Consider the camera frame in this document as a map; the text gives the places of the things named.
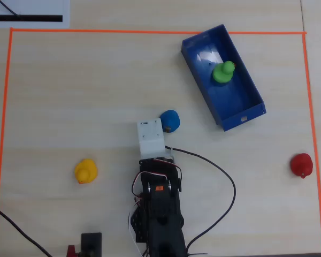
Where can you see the green rubber duck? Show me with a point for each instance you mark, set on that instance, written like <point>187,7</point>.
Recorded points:
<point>220,75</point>

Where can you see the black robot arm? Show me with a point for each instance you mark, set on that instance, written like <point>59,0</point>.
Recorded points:
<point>163,222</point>

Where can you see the yellow rubber duck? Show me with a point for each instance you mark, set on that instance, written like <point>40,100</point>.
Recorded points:
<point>86,171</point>

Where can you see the orange tape strip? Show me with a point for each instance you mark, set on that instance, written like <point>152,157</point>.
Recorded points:
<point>311,120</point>
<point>4,120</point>
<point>123,31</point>

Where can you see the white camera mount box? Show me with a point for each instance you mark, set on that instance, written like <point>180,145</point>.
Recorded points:
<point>150,137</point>

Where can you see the blue rubber duck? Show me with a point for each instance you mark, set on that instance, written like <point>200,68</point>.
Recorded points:
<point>171,119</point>

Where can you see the blue plastic box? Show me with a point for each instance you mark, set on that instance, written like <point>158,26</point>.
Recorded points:
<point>230,101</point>

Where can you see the small black red device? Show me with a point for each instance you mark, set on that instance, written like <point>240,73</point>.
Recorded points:
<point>91,242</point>

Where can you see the red rubber duck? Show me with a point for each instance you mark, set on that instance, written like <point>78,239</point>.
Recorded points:
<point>301,164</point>

